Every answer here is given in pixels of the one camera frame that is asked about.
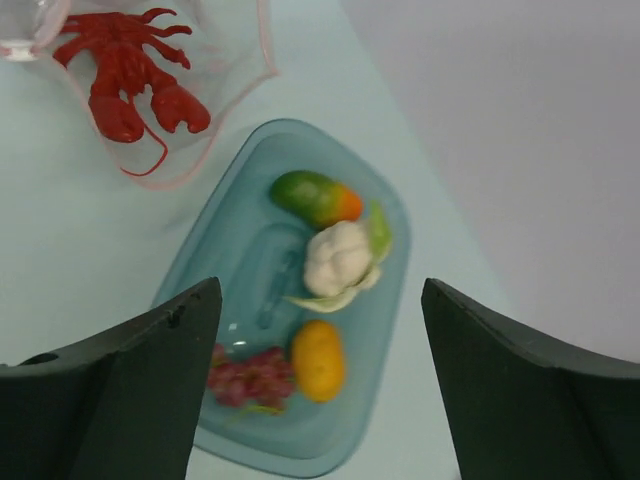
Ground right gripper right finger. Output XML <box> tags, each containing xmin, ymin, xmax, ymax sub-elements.
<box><xmin>421</xmin><ymin>279</ymin><xmax>639</xmax><ymax>480</ymax></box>

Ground green orange toy mango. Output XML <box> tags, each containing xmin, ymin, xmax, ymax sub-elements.
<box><xmin>269</xmin><ymin>170</ymin><xmax>364</xmax><ymax>231</ymax></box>

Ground red toy lobster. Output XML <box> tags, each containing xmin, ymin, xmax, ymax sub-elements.
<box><xmin>53</xmin><ymin>7</ymin><xmax>211</xmax><ymax>177</ymax></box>

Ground yellow toy lemon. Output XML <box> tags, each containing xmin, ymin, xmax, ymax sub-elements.
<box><xmin>290</xmin><ymin>319</ymin><xmax>347</xmax><ymax>403</ymax></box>

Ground teal plastic tray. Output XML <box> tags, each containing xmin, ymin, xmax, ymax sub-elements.
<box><xmin>155</xmin><ymin>119</ymin><xmax>410</xmax><ymax>478</ymax></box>

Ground clear pink zip top bag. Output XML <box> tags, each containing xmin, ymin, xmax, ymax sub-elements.
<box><xmin>1</xmin><ymin>1</ymin><xmax>277</xmax><ymax>190</ymax></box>

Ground purple toy grapes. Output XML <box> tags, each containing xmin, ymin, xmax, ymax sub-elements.
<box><xmin>206</xmin><ymin>344</ymin><xmax>296</xmax><ymax>415</ymax></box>

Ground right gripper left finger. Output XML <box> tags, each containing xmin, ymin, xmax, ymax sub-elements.
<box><xmin>1</xmin><ymin>278</ymin><xmax>222</xmax><ymax>479</ymax></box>

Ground white toy cauliflower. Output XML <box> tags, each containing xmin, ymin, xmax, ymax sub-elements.
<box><xmin>285</xmin><ymin>201</ymin><xmax>393</xmax><ymax>313</ymax></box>

